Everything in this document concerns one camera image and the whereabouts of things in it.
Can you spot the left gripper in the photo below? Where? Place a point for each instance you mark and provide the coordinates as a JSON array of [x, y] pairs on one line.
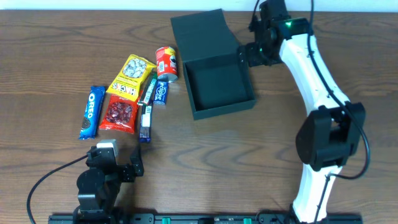
[[128, 170]]

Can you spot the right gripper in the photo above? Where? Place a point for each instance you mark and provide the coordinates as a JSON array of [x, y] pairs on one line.
[[244, 55]]

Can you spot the red Hacks candy bag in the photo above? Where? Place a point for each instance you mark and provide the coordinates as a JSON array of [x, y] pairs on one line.
[[120, 115]]

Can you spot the dark green box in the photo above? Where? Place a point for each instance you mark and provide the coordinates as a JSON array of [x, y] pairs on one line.
[[215, 71]]

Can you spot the yellow Hacks candy bag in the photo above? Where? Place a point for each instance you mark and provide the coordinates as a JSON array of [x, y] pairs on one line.
[[128, 81]]

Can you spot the red Pringles can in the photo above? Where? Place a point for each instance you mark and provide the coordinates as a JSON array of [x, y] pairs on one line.
[[166, 64]]

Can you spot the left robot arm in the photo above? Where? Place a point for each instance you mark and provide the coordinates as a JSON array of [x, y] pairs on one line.
[[98, 187]]

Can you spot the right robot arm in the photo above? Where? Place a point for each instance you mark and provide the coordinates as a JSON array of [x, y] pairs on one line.
[[333, 127]]

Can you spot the blue Oreo cookie pack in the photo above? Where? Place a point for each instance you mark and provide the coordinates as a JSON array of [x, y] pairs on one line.
[[92, 113]]

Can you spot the dark blue wafer bar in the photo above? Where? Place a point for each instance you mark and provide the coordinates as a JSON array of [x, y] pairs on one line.
[[145, 124]]

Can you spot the blue Eclipse mint box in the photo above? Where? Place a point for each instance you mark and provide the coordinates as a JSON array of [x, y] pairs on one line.
[[160, 96]]

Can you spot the green chocolate bar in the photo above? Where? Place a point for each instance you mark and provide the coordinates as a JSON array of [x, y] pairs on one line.
[[148, 90]]

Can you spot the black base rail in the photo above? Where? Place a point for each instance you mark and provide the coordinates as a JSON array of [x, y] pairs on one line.
[[148, 218]]

